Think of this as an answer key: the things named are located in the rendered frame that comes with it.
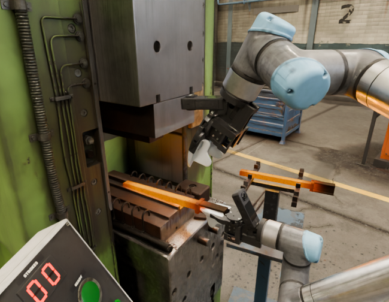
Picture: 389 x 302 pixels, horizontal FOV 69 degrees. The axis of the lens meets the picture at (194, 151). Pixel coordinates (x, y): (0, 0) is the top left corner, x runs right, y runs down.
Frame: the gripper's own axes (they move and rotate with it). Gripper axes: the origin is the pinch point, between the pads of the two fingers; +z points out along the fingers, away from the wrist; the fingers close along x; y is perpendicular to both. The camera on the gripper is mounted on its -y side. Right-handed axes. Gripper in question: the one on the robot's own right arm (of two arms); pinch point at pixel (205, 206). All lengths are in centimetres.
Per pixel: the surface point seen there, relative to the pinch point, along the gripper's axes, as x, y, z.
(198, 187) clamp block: 15.9, 3.7, 12.2
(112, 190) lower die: -5.6, 2.1, 37.3
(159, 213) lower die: -7.9, 2.6, 12.8
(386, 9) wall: 763, -113, -29
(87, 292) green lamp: -46.5, -8.1, -2.8
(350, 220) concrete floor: 189, 103, -42
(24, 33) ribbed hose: -36, -52, 20
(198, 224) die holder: 2.9, 10.3, 4.3
